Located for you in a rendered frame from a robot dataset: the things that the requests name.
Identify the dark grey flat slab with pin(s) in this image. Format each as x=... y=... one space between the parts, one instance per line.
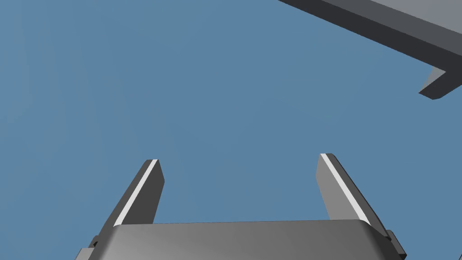
x=408 y=25

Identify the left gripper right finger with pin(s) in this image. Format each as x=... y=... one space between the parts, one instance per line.
x=334 y=195

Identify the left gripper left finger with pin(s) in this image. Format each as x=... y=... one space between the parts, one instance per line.
x=144 y=202

